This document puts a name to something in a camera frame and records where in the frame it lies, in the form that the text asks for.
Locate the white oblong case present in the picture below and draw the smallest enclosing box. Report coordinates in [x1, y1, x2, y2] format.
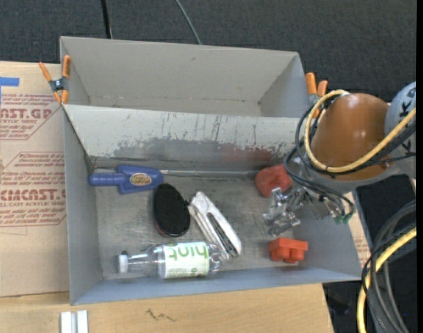
[189, 190, 243, 259]

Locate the grey metal bin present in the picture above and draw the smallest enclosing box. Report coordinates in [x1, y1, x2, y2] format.
[59, 35, 372, 307]

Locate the brown cardboard board red print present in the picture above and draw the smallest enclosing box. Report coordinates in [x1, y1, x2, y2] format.
[0, 60, 71, 300]

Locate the black oval brush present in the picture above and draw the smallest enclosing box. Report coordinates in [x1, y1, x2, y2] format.
[153, 182, 192, 239]

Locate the clear plastic bottle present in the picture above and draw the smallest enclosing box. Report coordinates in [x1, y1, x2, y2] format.
[115, 241, 225, 280]

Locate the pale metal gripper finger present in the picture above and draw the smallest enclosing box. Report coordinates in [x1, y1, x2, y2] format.
[268, 187, 297, 215]
[262, 210, 302, 238]

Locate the blue-handled tool with metal rod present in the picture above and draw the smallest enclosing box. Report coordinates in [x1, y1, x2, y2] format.
[87, 164, 258, 196]

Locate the orange toy block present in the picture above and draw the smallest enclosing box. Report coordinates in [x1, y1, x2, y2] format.
[268, 237, 309, 264]

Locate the red-orange lumpy toy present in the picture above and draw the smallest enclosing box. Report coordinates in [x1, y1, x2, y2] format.
[254, 164, 293, 198]

